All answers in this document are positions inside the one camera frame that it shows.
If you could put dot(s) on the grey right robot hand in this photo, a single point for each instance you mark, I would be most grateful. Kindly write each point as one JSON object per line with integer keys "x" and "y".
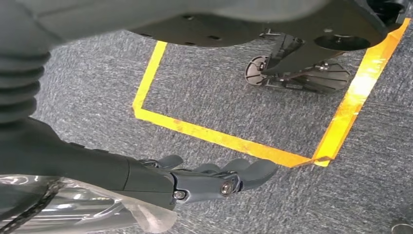
{"x": 80, "y": 168}

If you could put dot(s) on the right clear plastic cover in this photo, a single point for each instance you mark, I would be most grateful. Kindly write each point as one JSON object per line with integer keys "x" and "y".
{"x": 96, "y": 213}

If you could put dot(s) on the yellow floor tape outline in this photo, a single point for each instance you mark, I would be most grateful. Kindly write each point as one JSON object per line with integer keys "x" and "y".
{"x": 226, "y": 139}

